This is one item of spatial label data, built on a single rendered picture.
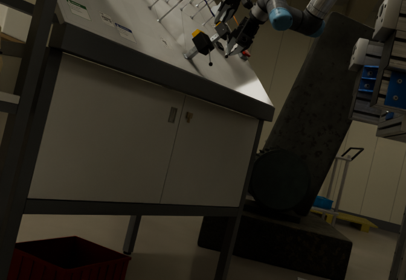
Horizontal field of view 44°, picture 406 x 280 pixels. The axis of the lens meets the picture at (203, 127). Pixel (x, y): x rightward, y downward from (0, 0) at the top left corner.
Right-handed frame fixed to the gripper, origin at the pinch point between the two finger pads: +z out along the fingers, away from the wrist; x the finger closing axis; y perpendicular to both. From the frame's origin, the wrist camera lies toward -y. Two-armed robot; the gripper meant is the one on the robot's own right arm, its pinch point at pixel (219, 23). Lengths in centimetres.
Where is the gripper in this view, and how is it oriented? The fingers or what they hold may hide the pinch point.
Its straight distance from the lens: 213.1
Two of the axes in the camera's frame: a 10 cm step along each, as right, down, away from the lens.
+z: -5.1, 8.4, 1.8
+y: -6.4, -5.1, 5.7
